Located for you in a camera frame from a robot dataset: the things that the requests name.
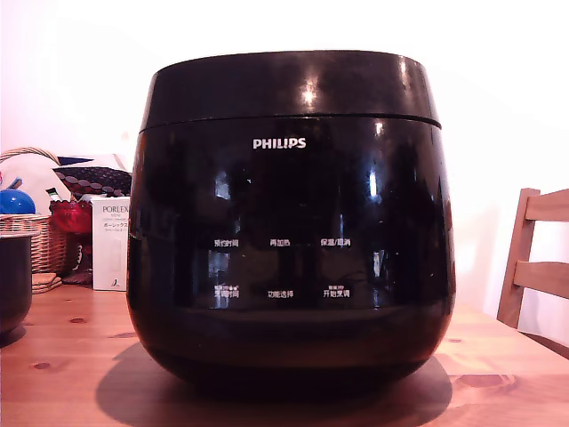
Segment black Philips rice cooker body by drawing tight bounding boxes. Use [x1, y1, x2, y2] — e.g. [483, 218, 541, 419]
[125, 116, 457, 397]

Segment white Porlex box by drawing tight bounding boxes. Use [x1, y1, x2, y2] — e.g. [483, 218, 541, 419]
[91, 197, 132, 293]

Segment dark dotted cushion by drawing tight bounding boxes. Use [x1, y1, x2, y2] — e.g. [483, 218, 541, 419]
[52, 165, 133, 199]

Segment white cloth with blue print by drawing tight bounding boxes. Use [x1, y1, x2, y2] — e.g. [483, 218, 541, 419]
[56, 153, 130, 173]

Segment red glass goblet bowl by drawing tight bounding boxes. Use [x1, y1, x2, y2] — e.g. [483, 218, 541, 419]
[48, 199, 93, 284]

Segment wooden slat-back chair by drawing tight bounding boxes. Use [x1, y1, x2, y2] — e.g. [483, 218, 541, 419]
[496, 187, 569, 349]

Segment wicker basket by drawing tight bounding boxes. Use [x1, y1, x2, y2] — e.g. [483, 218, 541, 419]
[0, 147, 68, 275]

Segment stack of woven coasters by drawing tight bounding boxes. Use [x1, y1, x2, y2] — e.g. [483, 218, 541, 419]
[30, 272, 64, 294]

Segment blue ball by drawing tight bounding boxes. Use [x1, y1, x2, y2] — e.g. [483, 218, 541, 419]
[0, 189, 36, 215]

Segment dark inner cooking pot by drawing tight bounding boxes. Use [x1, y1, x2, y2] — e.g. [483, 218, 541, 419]
[0, 234, 35, 340]

